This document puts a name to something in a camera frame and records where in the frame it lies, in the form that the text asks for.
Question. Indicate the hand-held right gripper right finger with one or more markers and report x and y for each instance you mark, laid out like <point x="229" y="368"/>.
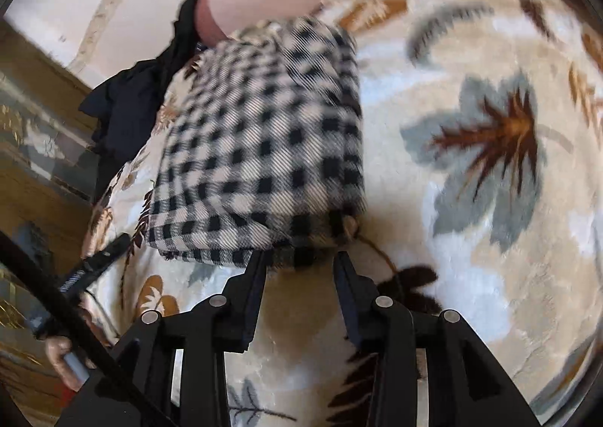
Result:
<point x="352" y="309"/>

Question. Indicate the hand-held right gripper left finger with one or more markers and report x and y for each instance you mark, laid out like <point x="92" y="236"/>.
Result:
<point x="252" y="309"/>

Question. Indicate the black beige checkered shirt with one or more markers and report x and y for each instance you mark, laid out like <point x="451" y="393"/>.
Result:
<point x="264" y="144"/>

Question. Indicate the person's left hand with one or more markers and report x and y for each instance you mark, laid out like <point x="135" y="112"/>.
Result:
<point x="57" y="354"/>

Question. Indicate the black flat device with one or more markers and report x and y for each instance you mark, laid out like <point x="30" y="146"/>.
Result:
<point x="96" y="263"/>

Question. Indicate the cream leaf print blanket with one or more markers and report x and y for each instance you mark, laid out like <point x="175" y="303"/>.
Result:
<point x="471" y="219"/>

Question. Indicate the wooden cabinet with glass door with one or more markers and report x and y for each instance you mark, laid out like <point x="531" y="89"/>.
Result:
<point x="37" y="163"/>

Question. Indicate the black cloth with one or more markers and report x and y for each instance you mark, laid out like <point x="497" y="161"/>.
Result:
<point x="127" y="106"/>

